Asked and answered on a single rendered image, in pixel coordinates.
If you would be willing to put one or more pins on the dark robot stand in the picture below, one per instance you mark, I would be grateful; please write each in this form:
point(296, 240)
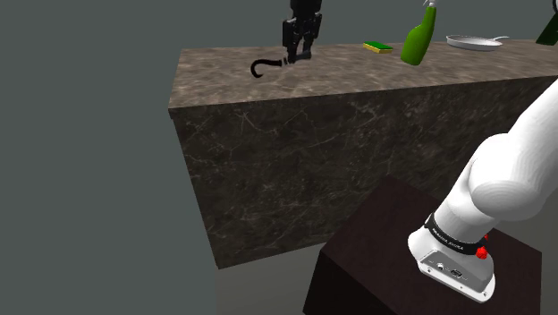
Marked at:
point(375, 244)

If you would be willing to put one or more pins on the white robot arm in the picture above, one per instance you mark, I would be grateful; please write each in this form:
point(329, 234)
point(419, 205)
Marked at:
point(510, 174)

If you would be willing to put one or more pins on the black curved hook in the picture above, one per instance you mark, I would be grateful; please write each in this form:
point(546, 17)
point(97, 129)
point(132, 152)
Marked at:
point(261, 63)

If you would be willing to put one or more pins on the light green spray bottle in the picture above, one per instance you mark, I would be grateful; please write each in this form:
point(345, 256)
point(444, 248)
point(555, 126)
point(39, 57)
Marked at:
point(418, 41)

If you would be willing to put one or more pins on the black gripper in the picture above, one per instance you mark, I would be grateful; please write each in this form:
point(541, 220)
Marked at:
point(305, 17)

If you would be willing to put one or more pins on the dark green bottle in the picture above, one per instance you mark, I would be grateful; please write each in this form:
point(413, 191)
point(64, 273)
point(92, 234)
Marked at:
point(550, 34)

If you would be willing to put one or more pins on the grey frying pan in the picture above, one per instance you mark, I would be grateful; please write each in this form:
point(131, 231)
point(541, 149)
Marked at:
point(473, 42)

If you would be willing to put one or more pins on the green and yellow sponge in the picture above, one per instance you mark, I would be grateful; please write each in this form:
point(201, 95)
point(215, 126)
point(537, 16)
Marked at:
point(377, 46)

